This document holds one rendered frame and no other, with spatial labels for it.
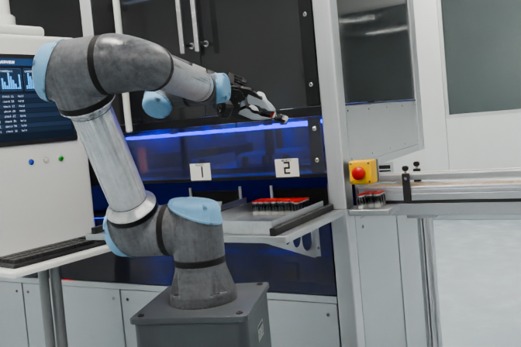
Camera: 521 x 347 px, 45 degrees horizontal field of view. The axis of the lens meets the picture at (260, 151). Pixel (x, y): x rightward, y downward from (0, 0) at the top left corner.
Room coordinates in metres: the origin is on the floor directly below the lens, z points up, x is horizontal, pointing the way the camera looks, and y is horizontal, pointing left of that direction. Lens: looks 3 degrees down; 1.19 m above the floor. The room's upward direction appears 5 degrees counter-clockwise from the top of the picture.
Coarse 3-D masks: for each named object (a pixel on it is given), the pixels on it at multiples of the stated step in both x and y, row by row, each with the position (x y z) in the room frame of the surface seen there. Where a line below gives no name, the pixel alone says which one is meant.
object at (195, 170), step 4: (192, 164) 2.22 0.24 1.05; (196, 164) 2.22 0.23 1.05; (200, 164) 2.21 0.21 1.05; (204, 164) 2.20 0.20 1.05; (208, 164) 2.19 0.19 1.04; (192, 168) 2.22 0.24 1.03; (196, 168) 2.22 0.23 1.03; (200, 168) 2.21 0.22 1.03; (204, 168) 2.20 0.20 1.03; (208, 168) 2.19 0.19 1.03; (192, 172) 2.23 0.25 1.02; (196, 172) 2.22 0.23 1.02; (200, 172) 2.21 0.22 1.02; (204, 172) 2.20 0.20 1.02; (208, 172) 2.19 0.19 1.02; (192, 176) 2.23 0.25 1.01; (196, 176) 2.22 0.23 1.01; (200, 176) 2.21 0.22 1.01; (204, 176) 2.20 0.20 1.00; (208, 176) 2.19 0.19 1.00
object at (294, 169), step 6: (276, 162) 2.06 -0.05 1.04; (282, 162) 2.05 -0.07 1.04; (294, 162) 2.03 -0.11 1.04; (276, 168) 2.06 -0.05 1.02; (282, 168) 2.05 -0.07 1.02; (294, 168) 2.03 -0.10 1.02; (276, 174) 2.06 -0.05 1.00; (282, 174) 2.05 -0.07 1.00; (288, 174) 2.04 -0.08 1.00; (294, 174) 2.03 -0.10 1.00
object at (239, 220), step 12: (312, 204) 1.89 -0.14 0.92; (228, 216) 1.95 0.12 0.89; (240, 216) 2.00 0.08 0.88; (252, 216) 1.98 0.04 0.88; (264, 216) 1.96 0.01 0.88; (276, 216) 1.94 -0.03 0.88; (288, 216) 1.74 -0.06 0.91; (228, 228) 1.72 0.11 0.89; (240, 228) 1.70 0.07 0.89; (252, 228) 1.69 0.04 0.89; (264, 228) 1.67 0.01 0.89
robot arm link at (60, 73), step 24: (48, 48) 1.21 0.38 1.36; (72, 48) 1.19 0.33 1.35; (48, 72) 1.19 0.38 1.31; (72, 72) 1.18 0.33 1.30; (48, 96) 1.23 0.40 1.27; (72, 96) 1.21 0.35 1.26; (96, 96) 1.23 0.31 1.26; (72, 120) 1.27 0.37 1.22; (96, 120) 1.26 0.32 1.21; (96, 144) 1.28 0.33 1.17; (120, 144) 1.31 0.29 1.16; (96, 168) 1.32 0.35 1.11; (120, 168) 1.32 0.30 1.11; (120, 192) 1.35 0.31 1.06; (144, 192) 1.40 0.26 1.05; (120, 216) 1.37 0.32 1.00; (144, 216) 1.38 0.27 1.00; (120, 240) 1.40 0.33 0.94; (144, 240) 1.39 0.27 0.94
